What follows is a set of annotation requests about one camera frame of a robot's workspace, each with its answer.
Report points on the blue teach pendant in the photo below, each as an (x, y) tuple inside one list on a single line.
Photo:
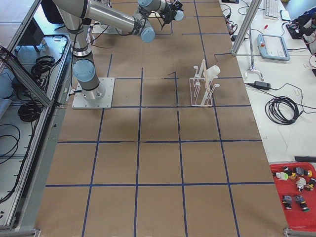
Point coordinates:
[(272, 47)]

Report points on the black power adapter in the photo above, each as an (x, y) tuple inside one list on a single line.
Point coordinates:
[(262, 85)]

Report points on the white ikea cup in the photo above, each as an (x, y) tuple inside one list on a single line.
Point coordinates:
[(212, 72)]

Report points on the white wire cup rack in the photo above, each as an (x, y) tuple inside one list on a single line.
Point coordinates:
[(201, 89)]

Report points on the red parts bin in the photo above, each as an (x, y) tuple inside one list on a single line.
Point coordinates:
[(296, 187)]

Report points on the black smartphone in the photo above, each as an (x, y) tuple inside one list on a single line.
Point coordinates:
[(285, 15)]

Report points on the aluminium frame post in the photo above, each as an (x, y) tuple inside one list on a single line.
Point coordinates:
[(245, 26)]

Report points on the white keyboard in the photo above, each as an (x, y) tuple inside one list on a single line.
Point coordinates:
[(271, 9)]

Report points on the light blue cup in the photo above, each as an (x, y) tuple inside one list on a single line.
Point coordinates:
[(178, 15)]

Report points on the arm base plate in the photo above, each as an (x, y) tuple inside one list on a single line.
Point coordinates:
[(100, 98)]

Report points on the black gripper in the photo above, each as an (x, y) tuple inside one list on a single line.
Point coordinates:
[(168, 10)]

